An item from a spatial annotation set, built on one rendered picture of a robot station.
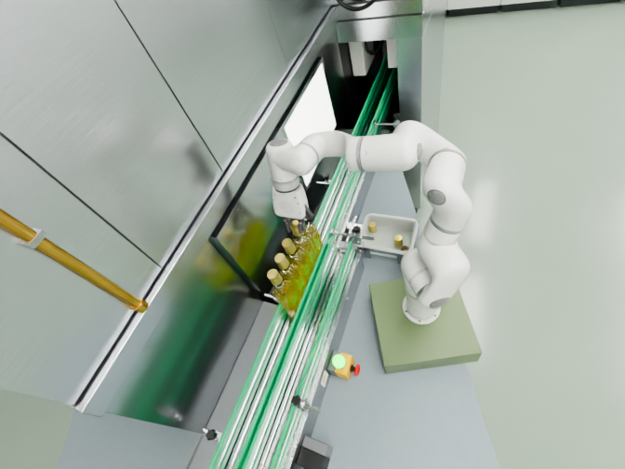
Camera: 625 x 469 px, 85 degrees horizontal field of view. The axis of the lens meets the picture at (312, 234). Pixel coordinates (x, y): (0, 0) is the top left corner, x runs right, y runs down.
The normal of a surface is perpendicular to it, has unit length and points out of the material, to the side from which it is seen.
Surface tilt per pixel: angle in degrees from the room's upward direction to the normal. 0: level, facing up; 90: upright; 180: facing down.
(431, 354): 2
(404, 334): 2
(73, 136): 90
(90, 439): 0
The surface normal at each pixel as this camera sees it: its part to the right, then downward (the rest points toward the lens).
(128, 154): 0.91, 0.15
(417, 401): -0.24, -0.57
